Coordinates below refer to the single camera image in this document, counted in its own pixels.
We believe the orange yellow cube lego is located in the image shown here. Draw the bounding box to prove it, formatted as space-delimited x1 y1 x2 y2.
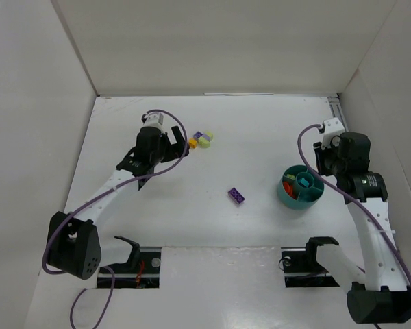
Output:
188 138 198 149

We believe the teal lego brick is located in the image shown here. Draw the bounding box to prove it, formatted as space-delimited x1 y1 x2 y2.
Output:
297 173 314 188

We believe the orange dish lego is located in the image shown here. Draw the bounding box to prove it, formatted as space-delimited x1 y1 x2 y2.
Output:
283 182 297 199

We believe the purple long lego brick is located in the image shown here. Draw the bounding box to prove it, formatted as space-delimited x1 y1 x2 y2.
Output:
227 187 245 206

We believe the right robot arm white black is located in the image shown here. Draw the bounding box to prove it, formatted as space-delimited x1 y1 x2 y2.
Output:
306 125 411 325

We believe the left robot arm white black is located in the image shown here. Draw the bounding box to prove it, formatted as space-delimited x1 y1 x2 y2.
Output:
42 123 189 280

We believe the small purple lego brick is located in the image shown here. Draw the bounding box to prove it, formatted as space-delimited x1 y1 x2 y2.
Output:
193 131 203 140

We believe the light green rounded lego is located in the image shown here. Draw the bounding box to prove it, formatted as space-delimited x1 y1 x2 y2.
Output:
198 136 210 148

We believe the teal round divided container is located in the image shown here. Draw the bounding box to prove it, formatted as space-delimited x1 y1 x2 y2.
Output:
277 164 324 210

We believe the light green small lego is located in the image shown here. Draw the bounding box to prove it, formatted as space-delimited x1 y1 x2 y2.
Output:
205 131 214 141

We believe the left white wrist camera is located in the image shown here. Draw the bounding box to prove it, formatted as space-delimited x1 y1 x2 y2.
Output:
141 112 164 131

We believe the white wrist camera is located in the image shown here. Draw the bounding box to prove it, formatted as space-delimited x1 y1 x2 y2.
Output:
319 117 345 150
141 112 164 131

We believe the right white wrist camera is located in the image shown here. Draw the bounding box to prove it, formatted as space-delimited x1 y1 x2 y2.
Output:
319 117 345 150

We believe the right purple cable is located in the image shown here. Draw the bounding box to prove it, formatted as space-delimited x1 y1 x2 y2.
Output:
297 123 411 329

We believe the aluminium rail right side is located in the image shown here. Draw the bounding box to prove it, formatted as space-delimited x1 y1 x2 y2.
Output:
327 95 349 131

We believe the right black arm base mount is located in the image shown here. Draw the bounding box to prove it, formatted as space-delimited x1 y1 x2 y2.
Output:
278 236 339 288

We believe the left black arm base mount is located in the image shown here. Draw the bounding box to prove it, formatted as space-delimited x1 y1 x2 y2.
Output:
97 236 162 289

